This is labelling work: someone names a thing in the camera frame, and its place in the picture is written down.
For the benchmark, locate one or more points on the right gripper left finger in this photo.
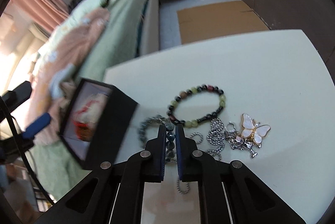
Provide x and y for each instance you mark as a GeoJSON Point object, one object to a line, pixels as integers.
{"type": "Point", "coordinates": [147, 166]}

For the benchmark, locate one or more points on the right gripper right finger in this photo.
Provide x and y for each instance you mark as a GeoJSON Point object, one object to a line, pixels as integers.
{"type": "Point", "coordinates": [195, 165]}

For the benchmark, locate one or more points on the pink fleece blanket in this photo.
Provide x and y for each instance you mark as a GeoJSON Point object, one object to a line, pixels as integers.
{"type": "Point", "coordinates": [52, 83]}

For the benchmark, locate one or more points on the flat brown cardboard sheet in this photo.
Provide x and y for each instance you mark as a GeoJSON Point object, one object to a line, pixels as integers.
{"type": "Point", "coordinates": [218, 20]}

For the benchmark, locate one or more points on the white butterfly pendant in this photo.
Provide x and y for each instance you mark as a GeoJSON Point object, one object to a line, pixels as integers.
{"type": "Point", "coordinates": [252, 131]}

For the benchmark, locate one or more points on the silver charm cluster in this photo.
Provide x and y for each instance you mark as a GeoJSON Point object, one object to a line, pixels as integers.
{"type": "Point", "coordinates": [237, 142]}

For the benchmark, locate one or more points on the pale green pillow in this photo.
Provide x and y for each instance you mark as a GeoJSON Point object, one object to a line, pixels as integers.
{"type": "Point", "coordinates": [81, 10]}

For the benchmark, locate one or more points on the black jewelry box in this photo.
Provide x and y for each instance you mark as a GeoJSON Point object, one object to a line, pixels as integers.
{"type": "Point", "coordinates": [91, 148]}

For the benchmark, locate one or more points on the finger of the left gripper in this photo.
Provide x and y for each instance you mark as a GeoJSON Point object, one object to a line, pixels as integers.
{"type": "Point", "coordinates": [37, 126]}

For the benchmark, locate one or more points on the green bed mattress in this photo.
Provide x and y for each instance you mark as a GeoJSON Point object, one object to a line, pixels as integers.
{"type": "Point", "coordinates": [121, 41]}

